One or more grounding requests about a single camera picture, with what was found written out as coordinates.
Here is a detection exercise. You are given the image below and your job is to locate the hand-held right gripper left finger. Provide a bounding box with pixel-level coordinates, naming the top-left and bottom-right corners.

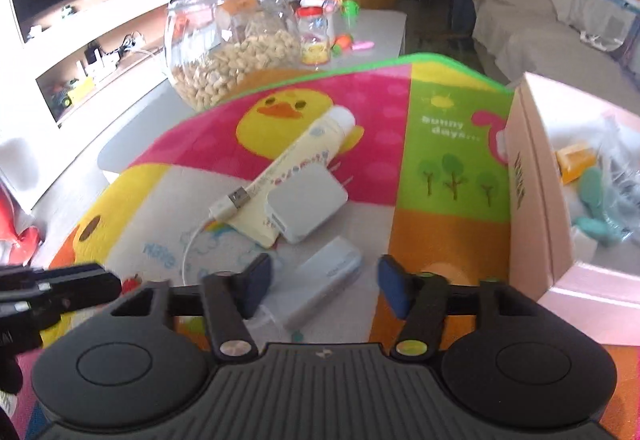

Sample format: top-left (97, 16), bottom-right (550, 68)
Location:
top-left (112, 253), bottom-right (273, 363)

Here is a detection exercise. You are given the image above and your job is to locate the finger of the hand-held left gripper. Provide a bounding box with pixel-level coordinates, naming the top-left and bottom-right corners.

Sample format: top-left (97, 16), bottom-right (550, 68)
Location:
top-left (0, 301), bottom-right (62, 355)
top-left (0, 262), bottom-right (123, 316)

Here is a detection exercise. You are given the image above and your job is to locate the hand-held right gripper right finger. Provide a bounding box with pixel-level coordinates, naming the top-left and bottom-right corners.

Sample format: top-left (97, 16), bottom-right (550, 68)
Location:
top-left (377, 255), bottom-right (541, 363)

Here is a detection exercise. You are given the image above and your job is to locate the white power bank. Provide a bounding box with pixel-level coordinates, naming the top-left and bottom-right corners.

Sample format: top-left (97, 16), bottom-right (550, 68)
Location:
top-left (259, 236), bottom-right (364, 332)

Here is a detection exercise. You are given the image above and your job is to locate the pink cardboard box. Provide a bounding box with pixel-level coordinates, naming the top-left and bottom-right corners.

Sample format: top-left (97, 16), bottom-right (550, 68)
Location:
top-left (507, 72), bottom-right (640, 347)

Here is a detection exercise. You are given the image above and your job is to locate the clear plastic bag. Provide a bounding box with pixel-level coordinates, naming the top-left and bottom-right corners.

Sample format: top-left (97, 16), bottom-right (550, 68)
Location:
top-left (594, 114), bottom-right (640, 242)

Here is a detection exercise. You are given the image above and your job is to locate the red and white object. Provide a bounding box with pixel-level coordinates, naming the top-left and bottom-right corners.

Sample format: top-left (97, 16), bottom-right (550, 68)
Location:
top-left (0, 180), bottom-right (42, 267)

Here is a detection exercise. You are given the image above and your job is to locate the white charger block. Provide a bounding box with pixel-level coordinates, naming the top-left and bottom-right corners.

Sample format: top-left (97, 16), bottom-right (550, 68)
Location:
top-left (265, 163), bottom-right (350, 244)

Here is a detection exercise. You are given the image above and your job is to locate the white cream tube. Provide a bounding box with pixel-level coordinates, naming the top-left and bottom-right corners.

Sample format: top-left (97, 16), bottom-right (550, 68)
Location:
top-left (227, 105), bottom-right (357, 249)

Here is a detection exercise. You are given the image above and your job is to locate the colourful cartoon play mat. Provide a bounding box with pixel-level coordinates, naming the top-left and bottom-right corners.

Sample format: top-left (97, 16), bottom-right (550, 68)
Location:
top-left (0, 52), bottom-right (640, 440)

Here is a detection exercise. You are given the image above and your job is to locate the yellow toy truck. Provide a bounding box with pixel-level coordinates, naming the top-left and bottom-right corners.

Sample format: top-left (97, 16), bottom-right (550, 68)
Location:
top-left (52, 77), bottom-right (97, 109)

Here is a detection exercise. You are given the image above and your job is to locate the glass jar of nuts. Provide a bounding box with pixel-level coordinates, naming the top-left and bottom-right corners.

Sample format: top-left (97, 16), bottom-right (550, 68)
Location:
top-left (165, 0), bottom-right (304, 112)

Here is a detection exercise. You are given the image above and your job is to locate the small red-lidded plastic jar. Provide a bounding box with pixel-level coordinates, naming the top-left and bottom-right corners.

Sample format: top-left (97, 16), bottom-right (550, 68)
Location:
top-left (296, 6), bottom-right (335, 69)

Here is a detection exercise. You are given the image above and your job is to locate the white television cabinet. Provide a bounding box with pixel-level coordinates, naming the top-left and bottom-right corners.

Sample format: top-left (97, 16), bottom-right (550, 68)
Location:
top-left (20, 0), bottom-right (212, 123)

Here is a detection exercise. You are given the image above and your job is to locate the green toy bottle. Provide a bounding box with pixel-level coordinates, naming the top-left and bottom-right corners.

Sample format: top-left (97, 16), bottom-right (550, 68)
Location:
top-left (337, 0), bottom-right (361, 36)

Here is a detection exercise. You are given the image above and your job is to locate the grey sofa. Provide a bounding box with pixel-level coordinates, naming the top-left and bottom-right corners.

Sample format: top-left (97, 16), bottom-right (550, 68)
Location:
top-left (467, 0), bottom-right (640, 88)

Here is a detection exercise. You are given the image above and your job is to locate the white usb cable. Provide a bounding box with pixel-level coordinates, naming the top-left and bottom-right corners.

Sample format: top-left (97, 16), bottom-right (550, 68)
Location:
top-left (182, 186), bottom-right (252, 292)

